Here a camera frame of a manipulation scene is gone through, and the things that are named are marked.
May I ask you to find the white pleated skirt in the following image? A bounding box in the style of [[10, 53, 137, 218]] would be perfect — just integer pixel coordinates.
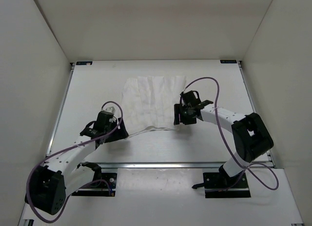
[[121, 76, 186, 137]]

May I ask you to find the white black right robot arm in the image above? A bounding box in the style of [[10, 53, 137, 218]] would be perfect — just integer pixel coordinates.
[[174, 90, 273, 187]]

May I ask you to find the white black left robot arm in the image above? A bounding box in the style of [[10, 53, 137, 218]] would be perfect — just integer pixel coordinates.
[[25, 103, 168, 217]]

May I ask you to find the blue right corner label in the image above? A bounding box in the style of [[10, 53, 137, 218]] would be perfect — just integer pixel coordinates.
[[220, 60, 237, 64]]

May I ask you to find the blue corner label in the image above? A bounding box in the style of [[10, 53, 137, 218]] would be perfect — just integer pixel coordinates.
[[76, 61, 93, 65], [220, 60, 237, 64]]

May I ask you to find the blue left corner label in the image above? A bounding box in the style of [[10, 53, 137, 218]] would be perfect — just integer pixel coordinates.
[[76, 61, 93, 65]]

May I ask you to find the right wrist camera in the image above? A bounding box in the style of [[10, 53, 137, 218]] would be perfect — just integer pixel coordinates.
[[180, 90, 196, 101]]

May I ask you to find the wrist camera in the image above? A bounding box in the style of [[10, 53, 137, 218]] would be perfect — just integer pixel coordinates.
[[180, 90, 196, 101], [103, 106, 116, 115]]

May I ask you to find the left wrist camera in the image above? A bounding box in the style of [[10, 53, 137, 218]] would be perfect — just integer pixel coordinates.
[[103, 106, 116, 115]]

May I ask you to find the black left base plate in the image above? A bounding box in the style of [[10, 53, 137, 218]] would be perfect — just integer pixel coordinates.
[[72, 168, 117, 197]]

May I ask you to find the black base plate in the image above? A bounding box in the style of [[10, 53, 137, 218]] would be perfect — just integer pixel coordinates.
[[72, 168, 117, 197], [192, 172, 251, 199]]

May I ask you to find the aluminium table frame rail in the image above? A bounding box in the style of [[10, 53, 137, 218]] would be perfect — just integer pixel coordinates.
[[45, 61, 276, 170]]

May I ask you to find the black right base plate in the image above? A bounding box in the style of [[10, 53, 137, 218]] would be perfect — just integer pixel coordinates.
[[192, 172, 251, 199]]

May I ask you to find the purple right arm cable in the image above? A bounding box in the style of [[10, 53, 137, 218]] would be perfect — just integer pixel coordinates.
[[179, 77, 280, 190]]

